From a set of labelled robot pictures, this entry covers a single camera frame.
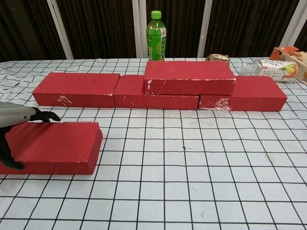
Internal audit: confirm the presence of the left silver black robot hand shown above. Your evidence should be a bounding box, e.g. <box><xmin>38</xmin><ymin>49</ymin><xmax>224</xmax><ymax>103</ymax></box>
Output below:
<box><xmin>0</xmin><ymin>100</ymin><xmax>61</xmax><ymax>170</ymax></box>

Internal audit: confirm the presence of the red foam brick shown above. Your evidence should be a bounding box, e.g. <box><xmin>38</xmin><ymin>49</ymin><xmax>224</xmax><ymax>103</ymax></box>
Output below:
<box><xmin>32</xmin><ymin>72</ymin><xmax>121</xmax><ymax>109</ymax></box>
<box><xmin>113</xmin><ymin>74</ymin><xmax>200</xmax><ymax>110</ymax></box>
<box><xmin>143</xmin><ymin>60</ymin><xmax>237</xmax><ymax>96</ymax></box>
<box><xmin>198</xmin><ymin>76</ymin><xmax>288</xmax><ymax>112</ymax></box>
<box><xmin>0</xmin><ymin>121</ymin><xmax>103</xmax><ymax>175</ymax></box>

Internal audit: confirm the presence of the green tea bottle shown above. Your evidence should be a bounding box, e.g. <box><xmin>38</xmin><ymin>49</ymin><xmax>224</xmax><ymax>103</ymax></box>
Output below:
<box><xmin>146</xmin><ymin>10</ymin><xmax>167</xmax><ymax>62</ymax></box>

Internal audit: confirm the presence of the white black checkered tablecloth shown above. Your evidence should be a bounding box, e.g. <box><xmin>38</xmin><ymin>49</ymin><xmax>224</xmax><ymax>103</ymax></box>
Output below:
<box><xmin>0</xmin><ymin>57</ymin><xmax>307</xmax><ymax>230</ymax></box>

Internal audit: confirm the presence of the gold foil snack packet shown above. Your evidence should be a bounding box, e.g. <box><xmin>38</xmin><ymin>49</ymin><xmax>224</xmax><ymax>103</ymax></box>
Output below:
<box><xmin>206</xmin><ymin>54</ymin><xmax>230</xmax><ymax>67</ymax></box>

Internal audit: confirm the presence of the clear bottle with fruit label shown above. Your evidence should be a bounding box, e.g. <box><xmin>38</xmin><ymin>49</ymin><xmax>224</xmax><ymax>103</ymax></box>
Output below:
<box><xmin>240</xmin><ymin>59</ymin><xmax>299</xmax><ymax>83</ymax></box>

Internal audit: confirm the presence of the white metal frame post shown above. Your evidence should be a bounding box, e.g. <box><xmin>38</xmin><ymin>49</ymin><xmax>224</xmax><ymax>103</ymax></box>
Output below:
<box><xmin>279</xmin><ymin>0</ymin><xmax>307</xmax><ymax>48</ymax></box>
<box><xmin>198</xmin><ymin>0</ymin><xmax>213</xmax><ymax>58</ymax></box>
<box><xmin>132</xmin><ymin>0</ymin><xmax>147</xmax><ymax>58</ymax></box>
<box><xmin>47</xmin><ymin>0</ymin><xmax>74</xmax><ymax>59</ymax></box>

